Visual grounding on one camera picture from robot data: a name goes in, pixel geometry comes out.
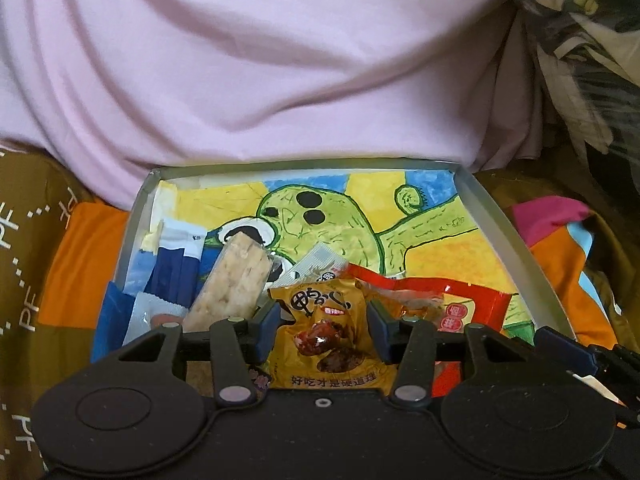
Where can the gold snack packet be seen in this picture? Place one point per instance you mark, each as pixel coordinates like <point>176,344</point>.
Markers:
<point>325,305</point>

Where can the plastic wrapped quilt bundle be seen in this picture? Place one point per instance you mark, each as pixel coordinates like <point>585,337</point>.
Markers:
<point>590,35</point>

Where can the grey box with cartoon drawing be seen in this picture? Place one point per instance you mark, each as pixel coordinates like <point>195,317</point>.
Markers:
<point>360,205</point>

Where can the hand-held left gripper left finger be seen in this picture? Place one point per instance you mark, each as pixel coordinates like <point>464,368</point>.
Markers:
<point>265,330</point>

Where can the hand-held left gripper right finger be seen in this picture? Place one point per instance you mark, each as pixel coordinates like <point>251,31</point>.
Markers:
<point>382,330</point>

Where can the pink sausage packet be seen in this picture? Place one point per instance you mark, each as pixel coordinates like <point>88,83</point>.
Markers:
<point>145,320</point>

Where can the red packet with clear window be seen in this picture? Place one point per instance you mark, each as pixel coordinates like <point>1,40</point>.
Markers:
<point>470,305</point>

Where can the brown patterned blanket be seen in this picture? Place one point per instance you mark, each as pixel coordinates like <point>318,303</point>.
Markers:
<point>30,360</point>

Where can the puffed rice cracker bar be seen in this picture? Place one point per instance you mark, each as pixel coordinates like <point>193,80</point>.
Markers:
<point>230,280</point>

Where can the colourful printed blanket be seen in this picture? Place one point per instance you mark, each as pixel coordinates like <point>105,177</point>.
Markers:
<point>560,255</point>

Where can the blue and white snack packet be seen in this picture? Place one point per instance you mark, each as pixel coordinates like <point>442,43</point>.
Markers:
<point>172,270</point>

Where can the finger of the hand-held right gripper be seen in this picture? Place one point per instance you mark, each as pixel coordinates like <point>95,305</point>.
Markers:
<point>555,340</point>

